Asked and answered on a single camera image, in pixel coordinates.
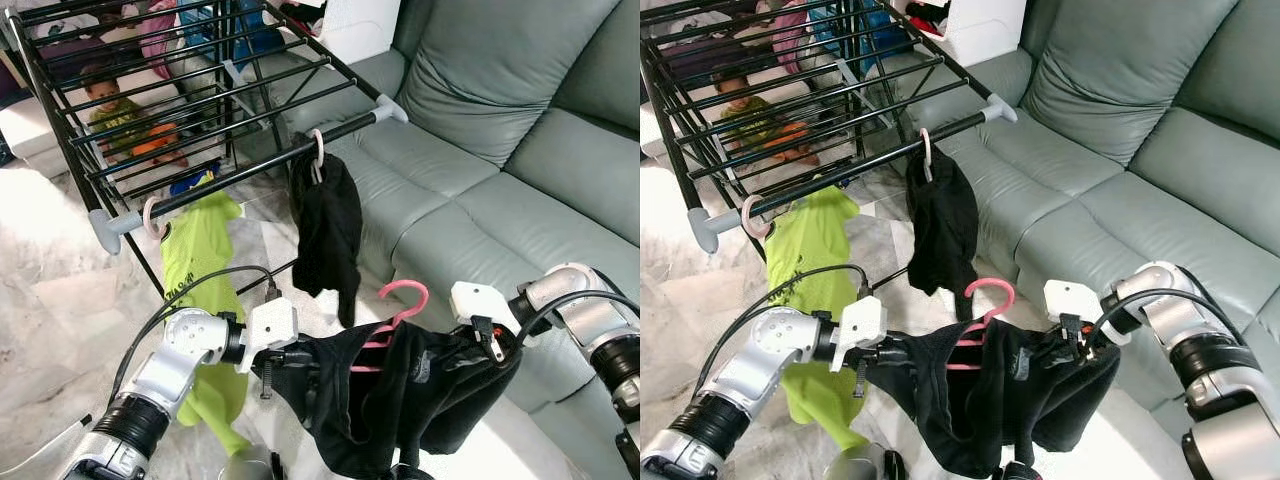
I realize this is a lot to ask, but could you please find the purple garment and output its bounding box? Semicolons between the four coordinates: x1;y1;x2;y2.
35;35;113;89
660;38;743;86

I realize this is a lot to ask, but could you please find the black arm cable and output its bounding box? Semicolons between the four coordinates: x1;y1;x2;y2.
690;262;879;401
512;288;641;346
105;263;286;411
1085;288;1241;351

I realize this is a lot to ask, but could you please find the grey-green leather sofa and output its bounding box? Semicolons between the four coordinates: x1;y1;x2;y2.
320;0;641;480
940;0;1280;431

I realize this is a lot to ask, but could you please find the yellow-green printed shirt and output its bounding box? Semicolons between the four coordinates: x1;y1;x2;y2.
160;190;253;456
765;183;873;451

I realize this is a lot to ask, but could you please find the pink garment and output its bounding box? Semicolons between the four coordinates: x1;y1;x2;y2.
135;0;181;79
765;0;811;73

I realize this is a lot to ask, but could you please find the white plastic tub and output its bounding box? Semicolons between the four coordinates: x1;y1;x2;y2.
283;0;401;63
905;0;1028;69

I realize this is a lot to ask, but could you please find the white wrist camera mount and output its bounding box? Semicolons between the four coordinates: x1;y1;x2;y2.
838;295;889;373
450;282;522;338
245;297;299;376
1043;280;1114;338

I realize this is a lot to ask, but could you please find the black shirt with grey print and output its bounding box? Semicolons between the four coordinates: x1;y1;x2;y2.
865;320;1123;479
255;322;524;479

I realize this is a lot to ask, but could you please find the red plastic hanger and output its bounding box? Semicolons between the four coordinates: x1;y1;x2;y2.
945;278;1017;371
350;280;431;373

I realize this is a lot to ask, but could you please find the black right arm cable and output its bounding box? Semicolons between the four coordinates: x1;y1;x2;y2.
1085;288;1241;351
512;288;641;346

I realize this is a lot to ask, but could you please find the plain black garment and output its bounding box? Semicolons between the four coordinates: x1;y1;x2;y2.
905;145;981;323
288;150;364;329

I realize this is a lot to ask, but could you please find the grey-green sofa cushion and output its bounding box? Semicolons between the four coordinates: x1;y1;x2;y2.
400;0;623;166
1028;0;1241;166

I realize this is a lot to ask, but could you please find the toddler in green top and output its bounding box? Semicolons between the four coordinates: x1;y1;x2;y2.
78;62;191;169
715;65;823;166

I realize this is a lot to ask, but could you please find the blue garment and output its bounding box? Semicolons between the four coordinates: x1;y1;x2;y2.
180;0;286;71
808;0;901;73

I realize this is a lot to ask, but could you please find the black metal drying rack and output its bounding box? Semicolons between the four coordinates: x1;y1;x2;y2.
0;0;409;296
640;0;1019;256

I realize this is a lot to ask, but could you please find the robot left leg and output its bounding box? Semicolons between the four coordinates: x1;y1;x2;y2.
825;445;908;480
220;445;288;480

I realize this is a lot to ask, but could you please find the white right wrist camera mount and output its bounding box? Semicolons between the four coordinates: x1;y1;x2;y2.
450;282;522;338
1043;280;1114;338

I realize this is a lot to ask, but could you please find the white rod with black tip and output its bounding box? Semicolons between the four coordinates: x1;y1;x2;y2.
0;415;93;480

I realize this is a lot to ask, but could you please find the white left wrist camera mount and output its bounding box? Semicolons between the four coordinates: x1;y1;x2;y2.
838;295;889;373
245;297;299;376

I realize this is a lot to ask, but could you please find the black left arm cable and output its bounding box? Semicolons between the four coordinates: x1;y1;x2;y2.
690;262;879;401
105;263;286;411

